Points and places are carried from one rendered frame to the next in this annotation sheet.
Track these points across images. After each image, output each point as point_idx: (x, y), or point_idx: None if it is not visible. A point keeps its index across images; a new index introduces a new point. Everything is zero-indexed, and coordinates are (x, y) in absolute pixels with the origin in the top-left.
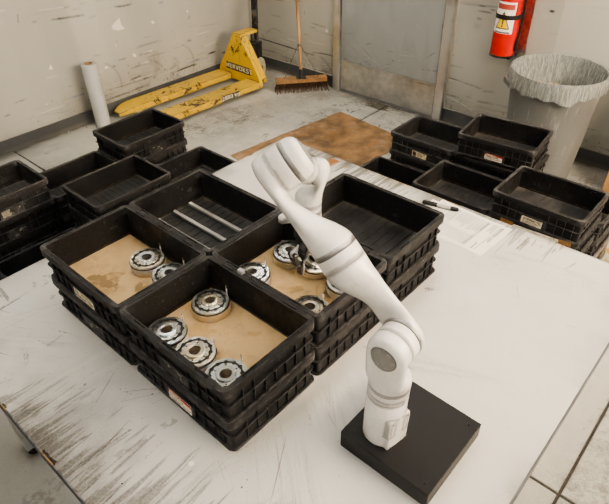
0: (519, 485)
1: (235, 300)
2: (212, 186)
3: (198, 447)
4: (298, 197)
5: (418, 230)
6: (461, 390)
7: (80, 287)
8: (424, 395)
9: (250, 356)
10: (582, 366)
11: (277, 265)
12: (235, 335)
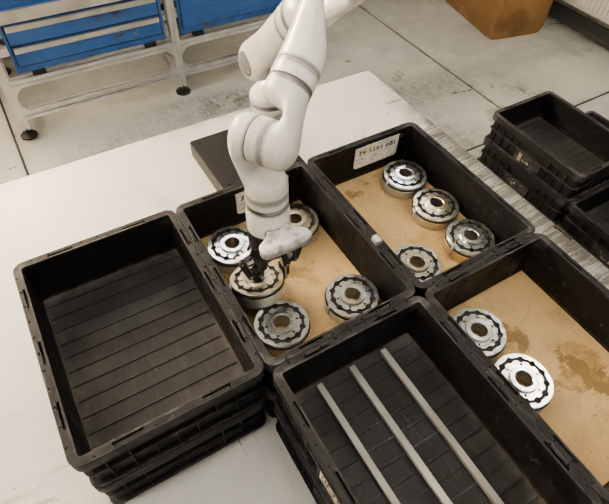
0: (191, 125)
1: None
2: None
3: None
4: (285, 173)
5: (48, 323)
6: (172, 187)
7: None
8: (217, 168)
9: (375, 202)
10: (45, 176)
11: None
12: (387, 229)
